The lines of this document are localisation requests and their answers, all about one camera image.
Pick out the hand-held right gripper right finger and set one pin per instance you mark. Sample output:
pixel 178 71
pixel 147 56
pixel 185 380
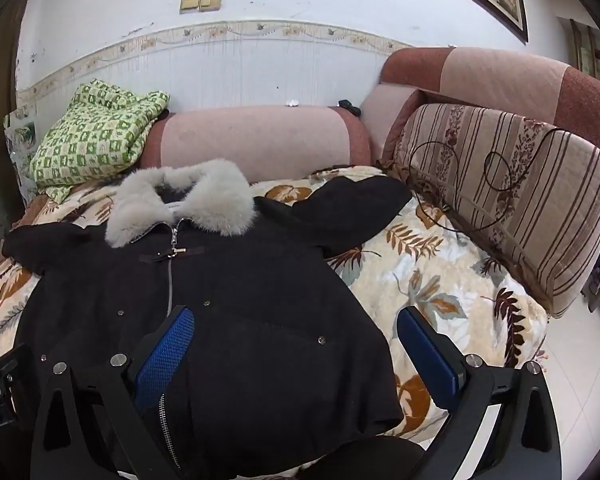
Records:
pixel 425 355

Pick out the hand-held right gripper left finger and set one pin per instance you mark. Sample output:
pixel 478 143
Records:
pixel 166 350

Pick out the black coat with fur collar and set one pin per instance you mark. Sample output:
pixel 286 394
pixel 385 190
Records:
pixel 260 305

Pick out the leaf print blanket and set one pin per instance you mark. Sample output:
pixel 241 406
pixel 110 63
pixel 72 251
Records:
pixel 430 260

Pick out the striped sofa cushion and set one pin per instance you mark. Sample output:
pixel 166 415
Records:
pixel 520 195

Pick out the green patterned quilt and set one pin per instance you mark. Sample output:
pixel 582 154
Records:
pixel 95 130

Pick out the small black object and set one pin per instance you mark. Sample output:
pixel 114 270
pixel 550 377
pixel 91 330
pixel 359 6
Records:
pixel 349 107

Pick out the wooden framed window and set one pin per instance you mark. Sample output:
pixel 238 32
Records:
pixel 587 52

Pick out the beige wall switch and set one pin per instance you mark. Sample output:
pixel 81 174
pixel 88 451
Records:
pixel 190 4
pixel 211 1

